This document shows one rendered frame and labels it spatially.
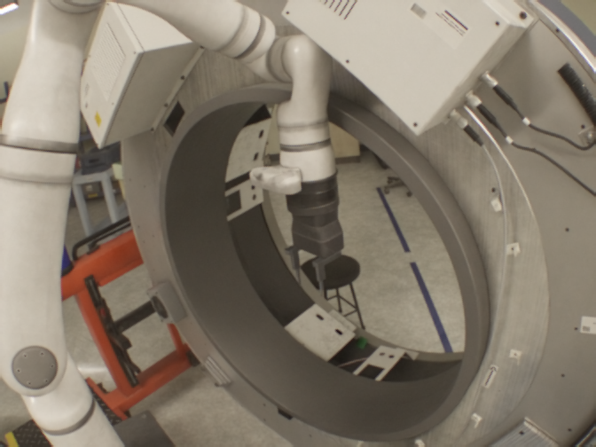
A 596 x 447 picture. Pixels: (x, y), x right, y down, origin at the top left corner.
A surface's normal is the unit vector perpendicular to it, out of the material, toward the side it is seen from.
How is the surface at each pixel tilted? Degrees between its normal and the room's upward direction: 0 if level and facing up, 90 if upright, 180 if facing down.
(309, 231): 87
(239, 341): 44
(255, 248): 71
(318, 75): 107
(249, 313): 51
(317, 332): 27
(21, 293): 82
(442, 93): 90
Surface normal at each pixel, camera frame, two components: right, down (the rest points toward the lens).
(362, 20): -0.63, 0.39
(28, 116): 0.33, -0.21
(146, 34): 0.55, -0.38
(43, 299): 0.83, 0.16
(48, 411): -0.02, -0.69
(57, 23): 0.70, 0.04
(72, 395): 0.22, -0.84
